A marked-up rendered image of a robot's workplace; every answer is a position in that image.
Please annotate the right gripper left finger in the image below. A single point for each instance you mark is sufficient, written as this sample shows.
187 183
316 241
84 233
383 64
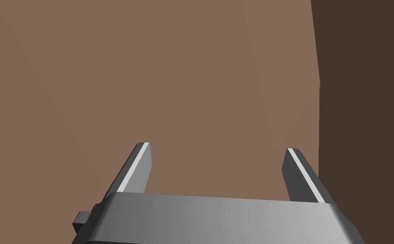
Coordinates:
136 173

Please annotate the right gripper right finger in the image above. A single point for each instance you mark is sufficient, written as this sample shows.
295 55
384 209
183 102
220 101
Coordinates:
300 181

